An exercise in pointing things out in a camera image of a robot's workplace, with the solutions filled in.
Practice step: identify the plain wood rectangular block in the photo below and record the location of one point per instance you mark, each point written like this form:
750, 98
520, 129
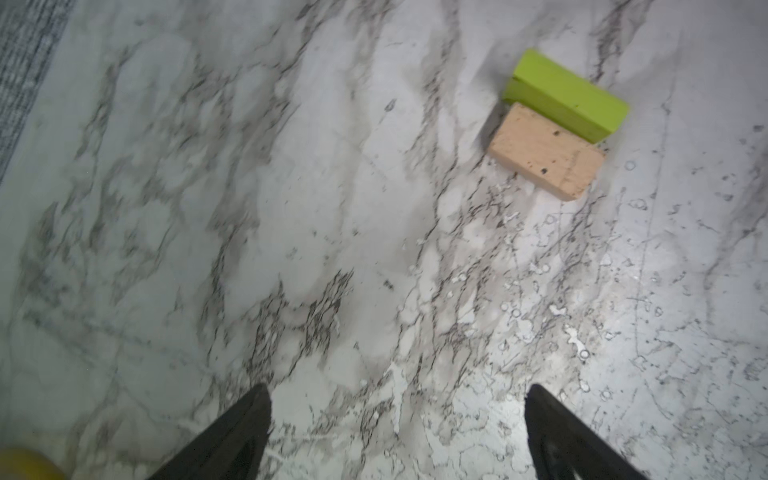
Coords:
545, 153

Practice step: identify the yellow rimmed bamboo steamer basket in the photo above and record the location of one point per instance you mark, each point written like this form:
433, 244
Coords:
24, 464

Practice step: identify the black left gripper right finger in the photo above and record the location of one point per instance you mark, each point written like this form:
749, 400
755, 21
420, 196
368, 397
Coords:
563, 447

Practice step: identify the lime green rectangular block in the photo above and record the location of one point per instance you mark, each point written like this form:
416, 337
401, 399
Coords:
565, 98

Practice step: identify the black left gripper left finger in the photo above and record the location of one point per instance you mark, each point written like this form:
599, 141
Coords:
232, 447

